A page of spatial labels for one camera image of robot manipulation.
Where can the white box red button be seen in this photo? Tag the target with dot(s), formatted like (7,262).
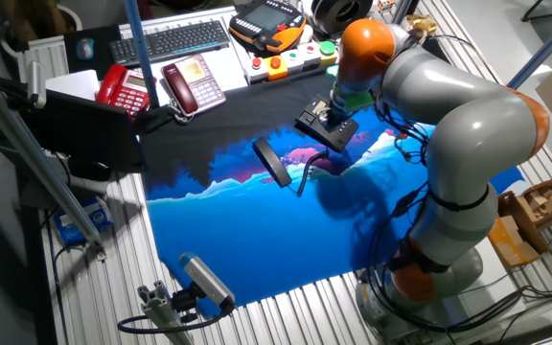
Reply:
(310,52)
(257,69)

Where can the short aluminium profile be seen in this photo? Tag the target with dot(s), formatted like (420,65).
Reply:
(158,311)

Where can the silver metal pole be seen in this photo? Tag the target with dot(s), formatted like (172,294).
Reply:
(403,9)

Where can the yellow box green button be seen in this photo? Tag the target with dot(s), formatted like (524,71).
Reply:
(328,50)

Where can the long aluminium bar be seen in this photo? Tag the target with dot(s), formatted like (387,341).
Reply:
(36,157)

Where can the gold foil wrapper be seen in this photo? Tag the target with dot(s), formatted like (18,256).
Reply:
(422,24)

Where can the black telephone handset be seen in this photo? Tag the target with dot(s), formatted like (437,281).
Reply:
(271,160)

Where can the black computer keyboard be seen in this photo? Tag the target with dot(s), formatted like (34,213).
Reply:
(170,42)

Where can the red desk telephone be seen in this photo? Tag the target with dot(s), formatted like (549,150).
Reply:
(113,86)

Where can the slim silver camera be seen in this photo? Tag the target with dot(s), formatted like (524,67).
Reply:
(36,84)

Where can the silver orange robot arm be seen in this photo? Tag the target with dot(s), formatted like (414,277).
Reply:
(472,120)

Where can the black desk telephone base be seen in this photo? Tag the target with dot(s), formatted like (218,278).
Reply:
(307,122)

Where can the colourful puzzle cube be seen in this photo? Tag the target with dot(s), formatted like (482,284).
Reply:
(386,6)

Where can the yellow cardboard box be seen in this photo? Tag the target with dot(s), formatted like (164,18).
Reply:
(515,249)

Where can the black filament spool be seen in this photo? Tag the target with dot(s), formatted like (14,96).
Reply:
(324,19)

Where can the maroon desk telephone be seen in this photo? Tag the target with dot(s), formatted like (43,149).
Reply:
(199,86)

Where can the blue small box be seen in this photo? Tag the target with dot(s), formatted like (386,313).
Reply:
(84,223)

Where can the black mouse pad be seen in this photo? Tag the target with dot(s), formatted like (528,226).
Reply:
(72,67)

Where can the blue metal pole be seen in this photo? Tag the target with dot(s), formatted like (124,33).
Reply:
(549,45)
(139,48)

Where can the white flat box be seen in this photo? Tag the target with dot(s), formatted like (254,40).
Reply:
(72,85)

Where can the white box green button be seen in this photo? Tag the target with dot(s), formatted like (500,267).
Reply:
(293,60)

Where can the blue landscape print cloth mat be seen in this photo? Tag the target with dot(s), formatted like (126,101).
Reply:
(257,230)

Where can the silver camera blue cap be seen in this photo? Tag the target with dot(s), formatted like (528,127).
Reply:
(206,280)

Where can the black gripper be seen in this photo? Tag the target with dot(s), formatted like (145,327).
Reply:
(339,115)

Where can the orange box red button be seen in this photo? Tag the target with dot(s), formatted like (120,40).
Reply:
(276,69)

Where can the open brown cardboard box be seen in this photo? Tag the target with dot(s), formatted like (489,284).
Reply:
(513,211)

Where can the green gripper mount plate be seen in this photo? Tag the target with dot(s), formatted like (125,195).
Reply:
(360,101)

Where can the black laptop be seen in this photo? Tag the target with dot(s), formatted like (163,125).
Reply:
(89,134)

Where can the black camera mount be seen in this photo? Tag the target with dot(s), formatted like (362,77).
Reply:
(185,302)

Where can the orange black teach pendant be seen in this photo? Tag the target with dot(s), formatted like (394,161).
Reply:
(266,19)

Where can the grey computer mouse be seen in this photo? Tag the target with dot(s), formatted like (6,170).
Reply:
(85,49)

